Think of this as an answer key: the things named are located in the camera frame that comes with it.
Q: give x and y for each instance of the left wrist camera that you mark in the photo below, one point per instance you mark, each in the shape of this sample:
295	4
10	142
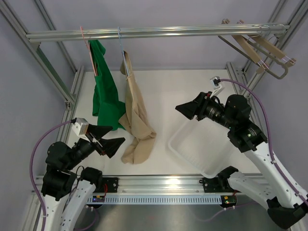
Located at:
80	127

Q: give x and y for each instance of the aluminium hanging rail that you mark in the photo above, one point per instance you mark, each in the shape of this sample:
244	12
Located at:
153	32

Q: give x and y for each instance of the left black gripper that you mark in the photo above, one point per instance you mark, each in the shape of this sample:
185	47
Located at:
109	146

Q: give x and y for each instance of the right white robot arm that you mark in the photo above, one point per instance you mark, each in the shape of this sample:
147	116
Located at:
285	201

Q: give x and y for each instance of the wooden hanger rear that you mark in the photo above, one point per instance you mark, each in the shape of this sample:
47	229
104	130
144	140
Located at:
271	51

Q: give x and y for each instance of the white plastic basket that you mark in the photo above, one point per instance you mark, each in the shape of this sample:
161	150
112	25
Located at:
203	145

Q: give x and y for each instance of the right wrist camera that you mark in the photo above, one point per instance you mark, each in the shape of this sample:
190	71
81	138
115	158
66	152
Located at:
217	85

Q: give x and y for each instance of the white slotted cable duct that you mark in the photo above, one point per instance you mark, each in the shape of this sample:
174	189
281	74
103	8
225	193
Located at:
155	200

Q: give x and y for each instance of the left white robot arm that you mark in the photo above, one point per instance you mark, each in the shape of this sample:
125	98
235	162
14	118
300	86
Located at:
64	192

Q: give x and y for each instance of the blue wire hanger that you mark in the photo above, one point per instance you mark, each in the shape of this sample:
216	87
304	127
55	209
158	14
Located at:
123	53

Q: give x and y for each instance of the left aluminium frame post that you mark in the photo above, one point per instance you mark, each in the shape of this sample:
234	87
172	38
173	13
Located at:
70	96

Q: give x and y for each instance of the wooden hanger front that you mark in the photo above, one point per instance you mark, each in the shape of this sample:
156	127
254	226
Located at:
249	53

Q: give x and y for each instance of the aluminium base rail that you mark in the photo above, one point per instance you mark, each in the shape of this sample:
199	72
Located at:
163	185

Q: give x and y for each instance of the beige t shirt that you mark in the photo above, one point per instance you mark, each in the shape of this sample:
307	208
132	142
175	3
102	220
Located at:
135	119

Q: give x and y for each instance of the wooden hanger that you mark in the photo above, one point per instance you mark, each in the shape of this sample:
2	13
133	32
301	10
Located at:
271	51
249	53

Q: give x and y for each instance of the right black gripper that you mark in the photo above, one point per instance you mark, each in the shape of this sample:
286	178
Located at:
197	107

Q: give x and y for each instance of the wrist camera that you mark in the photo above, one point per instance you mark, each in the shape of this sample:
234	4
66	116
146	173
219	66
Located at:
80	127
217	85

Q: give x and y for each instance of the green t shirt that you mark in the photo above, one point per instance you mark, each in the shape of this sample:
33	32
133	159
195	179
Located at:
106	105

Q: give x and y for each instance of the pink wire hanger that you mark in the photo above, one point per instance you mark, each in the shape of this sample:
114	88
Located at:
90	54

